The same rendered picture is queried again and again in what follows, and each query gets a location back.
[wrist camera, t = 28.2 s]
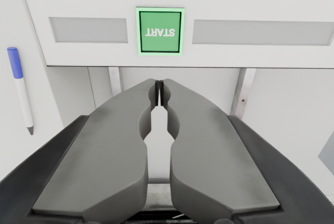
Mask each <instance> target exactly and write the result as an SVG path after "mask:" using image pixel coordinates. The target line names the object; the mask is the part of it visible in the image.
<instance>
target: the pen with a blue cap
mask: <svg viewBox="0 0 334 224"><path fill-rule="evenodd" d="M7 53H8V57H9V61H10V65H11V69H12V73H13V77H14V81H15V85H16V89H17V93H18V97H19V101H20V105H21V109H22V113H23V117H24V121H25V125H26V127H27V129H28V131H29V133H30V134H31V135H33V128H34V124H33V119H32V115H31V110H30V106H29V101H28V96H27V92H26V87H25V83H24V78H23V74H22V69H21V65H20V60H19V55H18V51H17V48H15V47H9V48H7Z"/></svg>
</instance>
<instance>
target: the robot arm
mask: <svg viewBox="0 0 334 224"><path fill-rule="evenodd" d="M159 92H160V101H161V106H163V107H164V109H165V110H166V111H167V131H168V133H169V134H170V135H171V136H172V137H173V139H174V142H173V143H172V145H171V149H170V171H169V181H170V193H171V202H172V204H173V206H174V207H175V208H176V209H177V210H178V211H179V212H181V213H183V214H184V215H186V216H187V217H189V218H191V219H192V220H194V221H196V222H197V223H199V224H334V205H333V204H332V203H331V201H330V200H329V199H328V198H327V197H326V196H325V194H324V193H323V192H322V191H321V190H320V189H319V188H318V187H317V186H316V185H315V183H314V182H313V181H312V180H311V179H310V178H309V177H308V176H307V175H306V174H305V173H304V172H303V171H301V170H300V169H299V168H298V167H297V166H296V165H295V164H294V163H293V162H291V161H290V160H289V159H288V158H287V157H285V156H284V155H283V154H282V153H281V152H279V151H278V150H277V149H276V148H275V147H273V146H272V145H271V144H270V143H269V142H267V141H266V140H265V139H264V138H263V137H261V136H260V135H259V134H258V133H257V132H255V131H254V130H253V129H252V128H251V127H249V126H248V125H247V124H246V123H245V122H243V121H242V120H241V119H240V118H239V117H237V116H236V115H227V114H226V113H225V112H224V111H223V110H221V109H220V108H219V107H218V106H217V105H215V104H214V103H213V102H211V101H210V100H208V99H207V98H205V97H204V96H202V95H200V94H198V93H197V92H195V91H193V90H191V89H189V88H187V87H185V86H183V85H181V84H179V83H178V82H176V81H174V80H172V79H169V78H166V79H164V80H160V81H159V80H155V79H153V78H149V79H147V80H145V81H143V82H141V83H139V84H137V85H135V86H133V87H131V88H129V89H127V90H125V91H123V92H121V93H119V94H118V95H116V96H114V97H112V98H111V99H109V100H107V101H106V102H105V103H103V104H102V105H100V106H99V107H98V108H97V109H95V110H94V111H93V112H92V113H91V114H89V115H80V116H79V117H77V118H76V119H75V120H74V121H72V122H71V123H70V124H69V125H67V126H66V127H65V128H64V129H62V130H61V131H60V132H59V133H57V134H56V135H55V136H54V137H53V138H52V139H50V140H49V141H48V142H47V143H45V144H44V145H43V146H42V147H40V148H39V149H38V150H37V151H35V152H34V153H33V154H32V155H30V156H29V157H28V158H27V159H25V160H24V161H23V162H22V163H20V164H19V165H18V166H17V167H16V168H15V169H13V170H12V171H11V172H10V173H9V174H8V175H7V176H6V177H5V178H3V179H2V180H1V181H0V224H121V223H122V222H124V221H125V220H127V219H128V218H130V217H132V216H133V215H135V214H136V213H138V212H139V211H140V210H141V209H142V208H143V207H144V206H145V204H146V200H147V189H148V180H149V175H148V153H147V145H146V144H145V142H144V139H145V138H146V136H147V135H148V134H149V133H150V132H151V129H152V127H151V111H152V110H153V109H154V108H155V107H156V106H158V102H159Z"/></svg>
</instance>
